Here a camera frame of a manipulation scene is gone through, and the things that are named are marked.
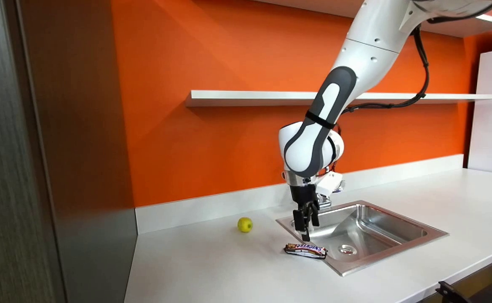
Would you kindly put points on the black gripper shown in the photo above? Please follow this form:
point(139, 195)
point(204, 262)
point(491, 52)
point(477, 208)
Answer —
point(307, 212)

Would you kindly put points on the Snickers candy bar packet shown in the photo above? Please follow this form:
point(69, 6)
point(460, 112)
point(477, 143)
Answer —
point(305, 252)

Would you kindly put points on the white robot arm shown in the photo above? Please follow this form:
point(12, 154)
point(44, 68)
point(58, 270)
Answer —
point(373, 45)

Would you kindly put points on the stainless steel sink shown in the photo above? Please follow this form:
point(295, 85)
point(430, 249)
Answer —
point(359, 233)

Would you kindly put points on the yellow-green ball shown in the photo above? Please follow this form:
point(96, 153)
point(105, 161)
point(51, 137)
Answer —
point(245, 225)

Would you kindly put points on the grey tall cabinet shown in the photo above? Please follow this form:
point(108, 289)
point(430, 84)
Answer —
point(68, 227)

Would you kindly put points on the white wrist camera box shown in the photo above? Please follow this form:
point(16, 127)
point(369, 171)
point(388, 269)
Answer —
point(327, 186)

